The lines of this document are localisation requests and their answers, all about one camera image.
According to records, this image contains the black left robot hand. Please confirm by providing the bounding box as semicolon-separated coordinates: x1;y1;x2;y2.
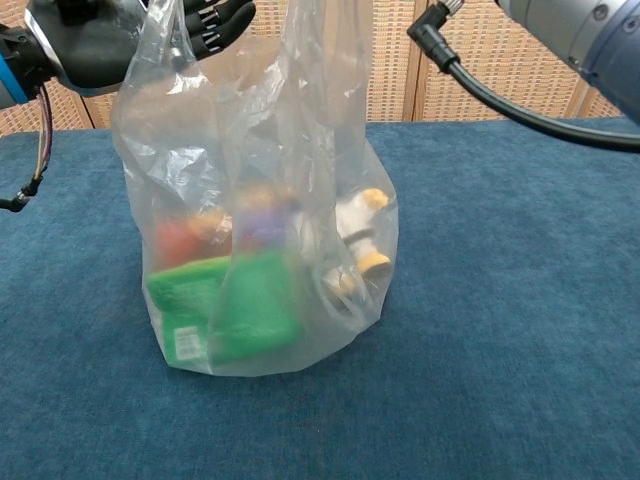
24;0;258;97

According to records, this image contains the clear plastic carrier bag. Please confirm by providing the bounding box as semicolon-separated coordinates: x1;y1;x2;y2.
110;0;400;378

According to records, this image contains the woven rattan screen panel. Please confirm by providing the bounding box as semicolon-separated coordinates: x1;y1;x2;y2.
367;0;427;124
414;0;601;122
582;82;626;119
0;82;95;137
74;89;126;129

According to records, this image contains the red orange soft toy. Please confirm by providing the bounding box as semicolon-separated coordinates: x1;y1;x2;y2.
153;209;234;272

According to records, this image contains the purple yellow toy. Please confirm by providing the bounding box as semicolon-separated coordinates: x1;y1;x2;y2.
233;183;302;257

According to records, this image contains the green sponge cloth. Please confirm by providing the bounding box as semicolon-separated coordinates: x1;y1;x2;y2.
145;249;304;365

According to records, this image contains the black white plush toy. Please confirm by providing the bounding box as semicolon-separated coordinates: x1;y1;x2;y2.
299;187;394;312

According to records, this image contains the blue velvet table cloth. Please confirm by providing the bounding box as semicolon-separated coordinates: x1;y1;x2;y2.
0;117;640;480

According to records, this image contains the left wrist wire bundle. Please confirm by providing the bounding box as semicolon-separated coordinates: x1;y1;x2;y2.
0;83;53;214

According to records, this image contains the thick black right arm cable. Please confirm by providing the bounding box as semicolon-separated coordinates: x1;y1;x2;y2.
406;0;640;154

